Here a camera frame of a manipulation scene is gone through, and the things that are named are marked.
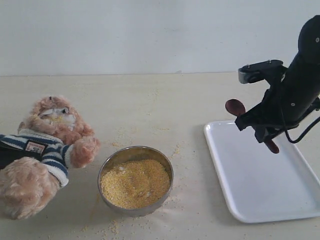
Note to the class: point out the yellow millet grains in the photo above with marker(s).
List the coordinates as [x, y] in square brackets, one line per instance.
[135, 184]

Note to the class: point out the white rectangular plastic tray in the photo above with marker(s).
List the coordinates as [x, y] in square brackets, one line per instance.
[258, 185]

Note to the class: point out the dark red wooden spoon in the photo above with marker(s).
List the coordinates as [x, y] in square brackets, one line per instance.
[236, 108]

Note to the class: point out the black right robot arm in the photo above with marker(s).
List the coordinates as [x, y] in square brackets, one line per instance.
[305, 67]

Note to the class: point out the steel bowl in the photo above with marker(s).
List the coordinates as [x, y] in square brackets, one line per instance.
[136, 153]

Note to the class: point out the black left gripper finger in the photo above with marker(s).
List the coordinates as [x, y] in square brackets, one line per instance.
[8, 154]

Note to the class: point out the teddy bear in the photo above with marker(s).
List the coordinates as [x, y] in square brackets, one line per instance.
[55, 129]

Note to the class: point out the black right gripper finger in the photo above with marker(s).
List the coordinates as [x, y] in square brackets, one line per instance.
[264, 133]
[251, 118]

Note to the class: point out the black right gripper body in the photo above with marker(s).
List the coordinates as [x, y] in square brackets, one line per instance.
[285, 104]

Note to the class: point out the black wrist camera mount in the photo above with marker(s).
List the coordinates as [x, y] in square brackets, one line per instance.
[269, 70]

